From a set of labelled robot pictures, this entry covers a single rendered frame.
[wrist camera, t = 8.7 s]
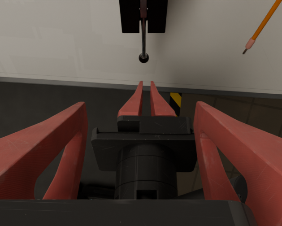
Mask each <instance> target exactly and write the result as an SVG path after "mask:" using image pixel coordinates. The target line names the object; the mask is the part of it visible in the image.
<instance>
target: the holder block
mask: <svg viewBox="0 0 282 226"><path fill-rule="evenodd" d="M119 7H120V16H121V29H122V33H139V21H141V18H140V11H139V7H140V0H119ZM147 7H148V11H147V18H146V21H148V33H165V28H166V17H167V7H168V0H147Z"/></svg>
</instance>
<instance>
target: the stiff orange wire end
mask: <svg viewBox="0 0 282 226"><path fill-rule="evenodd" d="M281 1H282V0H276V1H275V3H274V4H273V6H272V8H271V9H270V10H269V12H268V13H267V15H266V16H265V18H264V19H263V21H262V23H261V24H260V25H259V27H258V29H257V30H256V32H255V33H254V35H253V36H252V37H251V38H250V39H249V41H248V42H247V44H246V46H245V48H246V49H245V50H244V52H243V54H245V52H246V51H247V50H248V49H250V48H251V47H252V45H253V44H254V43H255V40H256V38H257V37H258V35H259V34H260V32H261V31H262V29H263V28H264V26H265V25H266V23H267V22H268V20H269V19H270V18H271V16H272V15H273V13H274V12H275V10H276V9H277V7H278V6H279V5H280V3H281Z"/></svg>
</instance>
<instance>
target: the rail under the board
mask: <svg viewBox="0 0 282 226"><path fill-rule="evenodd" d="M0 82H4V83H25V84H40V85H55V86H70V87H92V88H106V89H121V90H136V89H137V86H138V85H125V84H110V83H90V82H75V81H61V80H46V79H31V78H11V77H0ZM150 87H151V86H143V91H150ZM156 88H157V90H158V92H172V93H187V94H202V95H217V96H239V97H254V98H269V99H282V94H269V93H254V92H239V91H219V90H204V89H190V88H175V87H156Z"/></svg>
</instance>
